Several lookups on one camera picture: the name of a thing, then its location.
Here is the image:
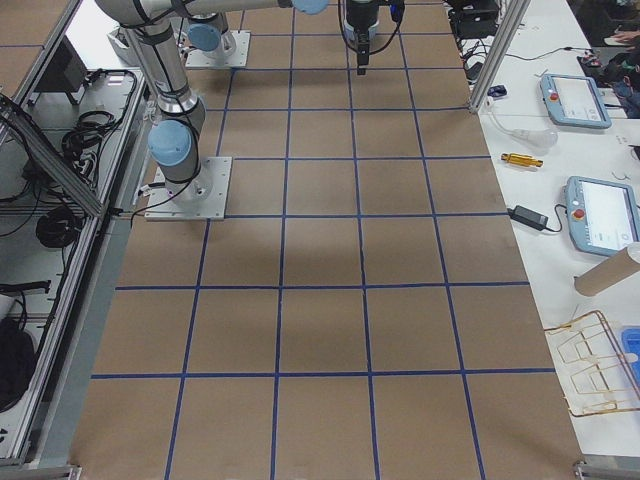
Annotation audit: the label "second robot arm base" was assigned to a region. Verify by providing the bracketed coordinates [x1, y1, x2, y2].
[187, 13, 236, 58]

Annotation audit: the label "teach pendant tablet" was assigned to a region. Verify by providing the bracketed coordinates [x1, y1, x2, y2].
[564, 176, 639, 256]
[539, 74, 612, 130]

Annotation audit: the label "aluminium frame post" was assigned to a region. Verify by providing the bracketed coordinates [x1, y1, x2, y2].
[468, 0, 530, 113]

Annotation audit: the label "black power adapter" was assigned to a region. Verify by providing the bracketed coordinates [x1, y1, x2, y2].
[507, 205, 548, 231]

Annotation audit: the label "coiled black cables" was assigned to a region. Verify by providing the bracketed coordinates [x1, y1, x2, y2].
[35, 203, 76, 250]

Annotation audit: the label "brass wire rack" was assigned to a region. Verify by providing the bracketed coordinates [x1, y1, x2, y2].
[544, 310, 639, 418]

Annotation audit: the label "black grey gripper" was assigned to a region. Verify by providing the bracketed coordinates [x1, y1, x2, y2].
[343, 0, 379, 76]

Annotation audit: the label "near teach pendant tablet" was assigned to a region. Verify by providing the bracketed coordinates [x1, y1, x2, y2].
[564, 176, 639, 256]

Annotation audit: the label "blue plastic box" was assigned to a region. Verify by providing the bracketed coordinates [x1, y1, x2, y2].
[621, 327, 640, 391]

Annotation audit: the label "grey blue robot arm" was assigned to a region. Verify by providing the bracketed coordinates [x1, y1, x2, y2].
[97, 1, 329, 195]

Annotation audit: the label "small blue device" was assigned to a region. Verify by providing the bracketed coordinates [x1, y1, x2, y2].
[487, 85, 507, 98]

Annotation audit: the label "cardboard tube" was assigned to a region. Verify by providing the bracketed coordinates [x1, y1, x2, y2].
[574, 242, 639, 297]

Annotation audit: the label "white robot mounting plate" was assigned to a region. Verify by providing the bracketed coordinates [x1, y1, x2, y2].
[143, 157, 232, 221]

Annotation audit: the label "far teach pendant tablet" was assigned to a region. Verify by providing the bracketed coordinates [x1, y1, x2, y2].
[539, 74, 612, 130]

